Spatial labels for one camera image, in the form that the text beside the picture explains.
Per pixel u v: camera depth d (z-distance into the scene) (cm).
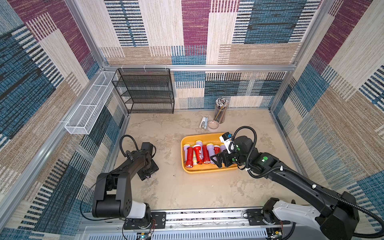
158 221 73
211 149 92
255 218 73
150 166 76
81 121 92
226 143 69
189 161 87
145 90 109
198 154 89
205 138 99
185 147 96
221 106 99
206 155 91
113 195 43
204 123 111
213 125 111
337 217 38
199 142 99
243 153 59
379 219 36
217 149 94
